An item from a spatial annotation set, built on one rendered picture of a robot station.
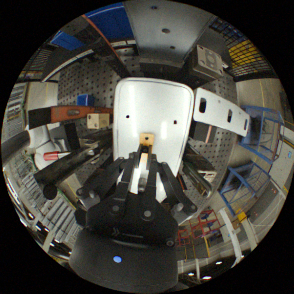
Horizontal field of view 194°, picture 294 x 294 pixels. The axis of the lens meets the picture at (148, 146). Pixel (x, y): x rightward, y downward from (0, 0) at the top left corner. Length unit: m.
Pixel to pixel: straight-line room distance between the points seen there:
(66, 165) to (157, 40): 0.31
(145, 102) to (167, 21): 0.19
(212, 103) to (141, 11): 0.28
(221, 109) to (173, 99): 0.16
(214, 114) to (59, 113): 0.37
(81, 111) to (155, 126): 0.19
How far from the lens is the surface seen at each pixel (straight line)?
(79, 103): 0.68
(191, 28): 0.20
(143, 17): 0.19
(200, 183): 0.25
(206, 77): 0.29
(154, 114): 0.23
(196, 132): 0.29
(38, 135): 0.70
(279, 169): 7.98
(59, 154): 0.26
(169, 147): 0.25
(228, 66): 0.38
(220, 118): 0.32
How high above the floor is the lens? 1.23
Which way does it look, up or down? 69 degrees down
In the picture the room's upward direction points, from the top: 173 degrees counter-clockwise
